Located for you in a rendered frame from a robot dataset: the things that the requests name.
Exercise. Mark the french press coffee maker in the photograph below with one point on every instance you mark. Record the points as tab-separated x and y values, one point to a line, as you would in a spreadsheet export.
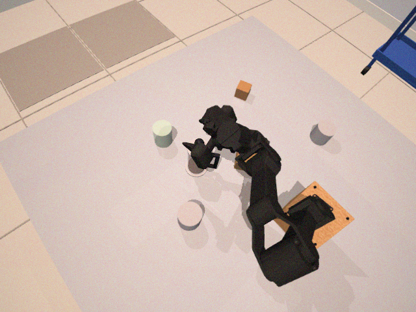
191	166

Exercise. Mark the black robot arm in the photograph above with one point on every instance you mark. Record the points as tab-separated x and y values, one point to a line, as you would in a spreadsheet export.
295	255

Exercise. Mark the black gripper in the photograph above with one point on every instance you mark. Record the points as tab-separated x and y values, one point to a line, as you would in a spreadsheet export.
201	153

